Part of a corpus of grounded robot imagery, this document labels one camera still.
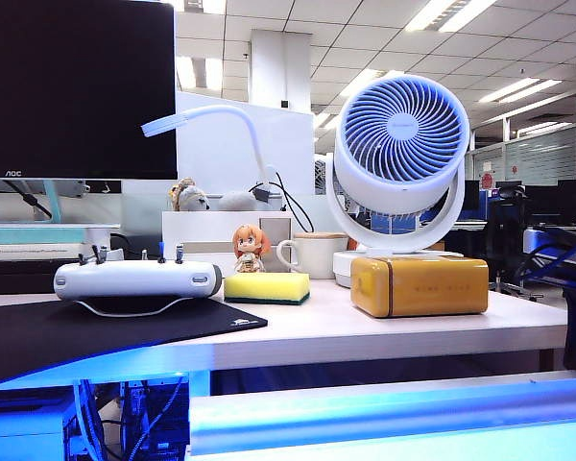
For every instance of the white desk drawer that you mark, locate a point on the white desk drawer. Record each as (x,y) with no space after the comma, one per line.
(389,413)

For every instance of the yellow cleaning sponge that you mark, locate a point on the yellow cleaning sponge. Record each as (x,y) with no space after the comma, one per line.
(264,285)

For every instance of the black office chair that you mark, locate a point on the black office chair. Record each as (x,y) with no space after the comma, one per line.
(509,240)

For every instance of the yellow metal tin box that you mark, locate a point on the yellow metal tin box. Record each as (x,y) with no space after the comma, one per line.
(427,288)

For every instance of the white desk fan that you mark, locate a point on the white desk fan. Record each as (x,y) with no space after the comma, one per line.
(403,129)

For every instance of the white ceramic mug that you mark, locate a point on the white ceramic mug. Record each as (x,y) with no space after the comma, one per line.
(317,259)

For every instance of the round wooden mug lid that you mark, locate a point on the round wooden mug lid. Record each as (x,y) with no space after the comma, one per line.
(321,235)

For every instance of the orange-haired anime girl figurine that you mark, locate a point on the orange-haired anime girl figurine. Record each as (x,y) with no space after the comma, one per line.
(251,245)

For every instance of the white partition board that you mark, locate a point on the white partition board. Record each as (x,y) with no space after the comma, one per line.
(278,144)

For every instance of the grey plush toy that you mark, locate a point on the grey plush toy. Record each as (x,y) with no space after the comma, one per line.
(237,201)

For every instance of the white gooseneck desk lamp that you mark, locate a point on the white gooseneck desk lamp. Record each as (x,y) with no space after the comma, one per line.
(249,129)

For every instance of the white desk organizer box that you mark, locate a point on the white desk organizer box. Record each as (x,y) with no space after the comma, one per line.
(197,230)

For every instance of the beige-maned plush toy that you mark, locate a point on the beige-maned plush toy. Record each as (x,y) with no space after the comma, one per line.
(189,197)

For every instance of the white RC transmitter controller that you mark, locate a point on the white RC transmitter controller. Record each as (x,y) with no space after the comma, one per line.
(134,281)

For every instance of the black Corsair mouse pad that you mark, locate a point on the black Corsair mouse pad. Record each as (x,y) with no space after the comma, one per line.
(77,336)

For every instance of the black AOC monitor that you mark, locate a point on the black AOC monitor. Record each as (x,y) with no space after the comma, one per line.
(77,86)

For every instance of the teal monitor riser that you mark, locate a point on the teal monitor riser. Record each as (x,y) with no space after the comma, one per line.
(29,235)

